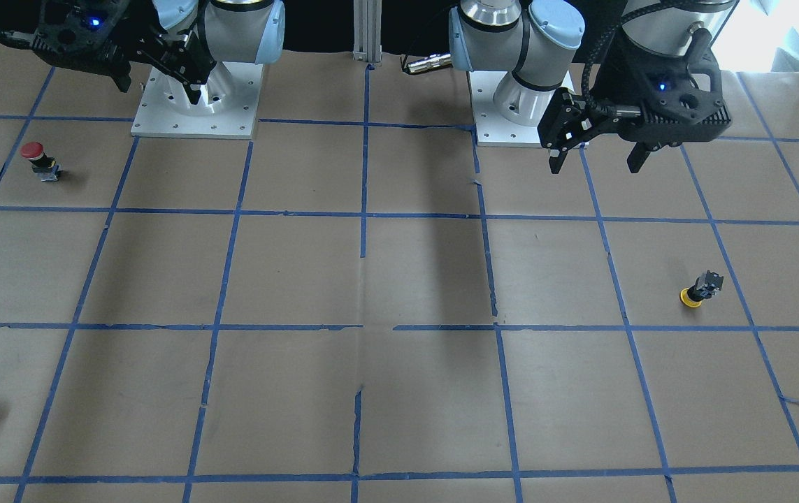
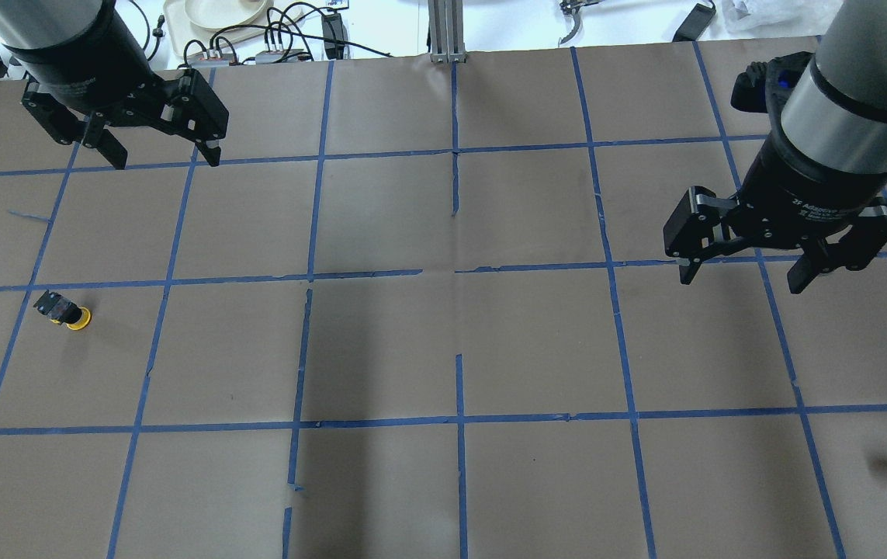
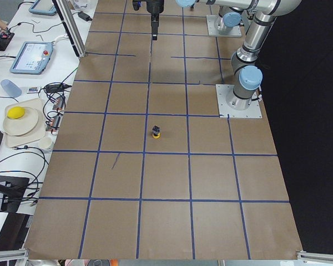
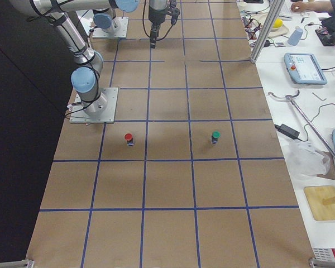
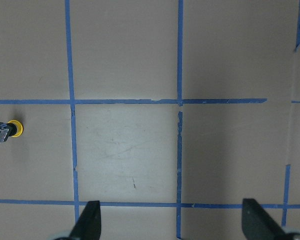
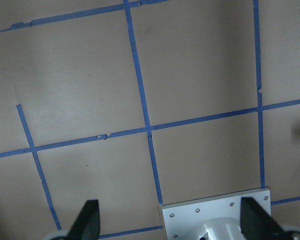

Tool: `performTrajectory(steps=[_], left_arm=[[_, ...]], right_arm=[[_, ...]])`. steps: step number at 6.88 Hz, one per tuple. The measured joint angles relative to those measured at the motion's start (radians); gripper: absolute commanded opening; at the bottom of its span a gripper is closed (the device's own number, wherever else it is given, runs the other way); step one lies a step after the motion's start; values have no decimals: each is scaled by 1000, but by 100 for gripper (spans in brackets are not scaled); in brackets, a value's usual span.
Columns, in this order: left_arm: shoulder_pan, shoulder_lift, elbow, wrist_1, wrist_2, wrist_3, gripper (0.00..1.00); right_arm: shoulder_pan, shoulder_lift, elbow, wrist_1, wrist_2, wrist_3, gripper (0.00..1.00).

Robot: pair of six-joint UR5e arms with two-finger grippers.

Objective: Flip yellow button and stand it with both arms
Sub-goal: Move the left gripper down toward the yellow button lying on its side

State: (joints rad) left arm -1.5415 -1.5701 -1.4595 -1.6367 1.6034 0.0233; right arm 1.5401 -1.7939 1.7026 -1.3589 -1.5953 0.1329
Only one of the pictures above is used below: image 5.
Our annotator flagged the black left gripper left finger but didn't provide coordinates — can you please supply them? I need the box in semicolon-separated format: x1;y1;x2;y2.
68;200;101;240

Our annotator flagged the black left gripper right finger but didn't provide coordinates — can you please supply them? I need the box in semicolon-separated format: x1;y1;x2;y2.
242;198;289;240

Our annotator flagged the yellow push button switch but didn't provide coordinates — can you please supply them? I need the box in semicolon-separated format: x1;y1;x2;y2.
0;119;24;144

